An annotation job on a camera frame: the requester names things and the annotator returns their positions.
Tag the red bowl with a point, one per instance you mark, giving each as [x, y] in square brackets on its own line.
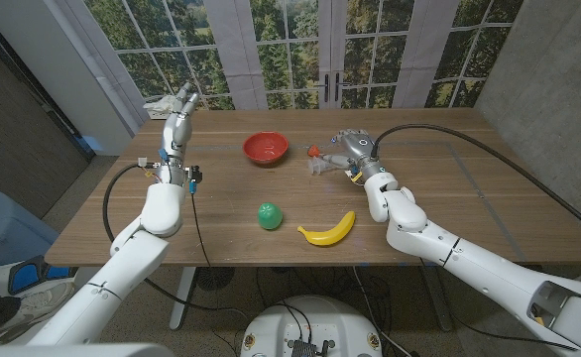
[266, 146]

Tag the white table leg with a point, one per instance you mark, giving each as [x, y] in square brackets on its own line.
[181, 297]

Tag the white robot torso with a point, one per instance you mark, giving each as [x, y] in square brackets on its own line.
[310, 322]

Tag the black round fan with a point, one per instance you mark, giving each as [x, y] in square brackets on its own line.
[214, 277]

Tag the red toy strawberry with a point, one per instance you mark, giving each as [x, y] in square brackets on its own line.
[313, 151]

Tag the printed window forest backdrop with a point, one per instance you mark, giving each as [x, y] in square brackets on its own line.
[290, 49]

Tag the yellow toy banana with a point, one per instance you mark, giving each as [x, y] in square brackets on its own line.
[327, 237]

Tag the green toy apple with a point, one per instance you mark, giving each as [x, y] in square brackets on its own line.
[269, 216]

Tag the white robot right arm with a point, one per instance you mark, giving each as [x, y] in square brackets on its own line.
[484, 268]

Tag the crumpled white tissue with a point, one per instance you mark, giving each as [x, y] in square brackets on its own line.
[159, 103]

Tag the white base with blue pads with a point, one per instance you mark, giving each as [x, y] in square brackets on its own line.
[25, 277]

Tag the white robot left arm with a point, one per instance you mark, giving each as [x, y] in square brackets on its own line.
[132, 263]

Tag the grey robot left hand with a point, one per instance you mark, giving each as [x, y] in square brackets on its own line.
[177, 136]

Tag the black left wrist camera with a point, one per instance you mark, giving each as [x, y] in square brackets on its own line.
[195, 174]

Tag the blue grey storage bin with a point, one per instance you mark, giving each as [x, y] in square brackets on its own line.
[3, 228]

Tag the white power strip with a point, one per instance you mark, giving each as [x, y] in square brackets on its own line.
[154, 114]

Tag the large clear plastic syringe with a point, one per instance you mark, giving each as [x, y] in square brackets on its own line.
[317, 165]

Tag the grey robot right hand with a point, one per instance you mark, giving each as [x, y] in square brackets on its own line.
[362, 149]

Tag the grey table leg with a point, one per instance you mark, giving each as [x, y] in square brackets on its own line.
[439, 307]

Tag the grey white sneaker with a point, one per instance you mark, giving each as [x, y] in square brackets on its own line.
[37, 307]

